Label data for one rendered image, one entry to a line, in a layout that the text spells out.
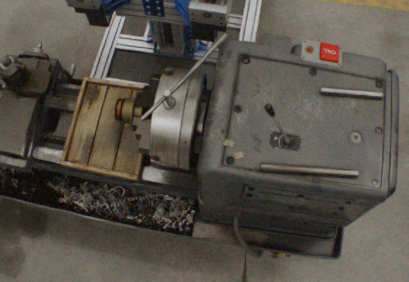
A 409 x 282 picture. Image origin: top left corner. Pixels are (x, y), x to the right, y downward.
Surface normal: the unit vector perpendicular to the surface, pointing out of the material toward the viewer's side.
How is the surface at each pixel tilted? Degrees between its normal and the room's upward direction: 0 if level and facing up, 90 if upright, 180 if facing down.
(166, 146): 55
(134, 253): 0
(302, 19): 0
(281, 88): 0
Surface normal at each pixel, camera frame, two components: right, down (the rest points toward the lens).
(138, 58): -0.01, -0.37
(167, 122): -0.09, 0.11
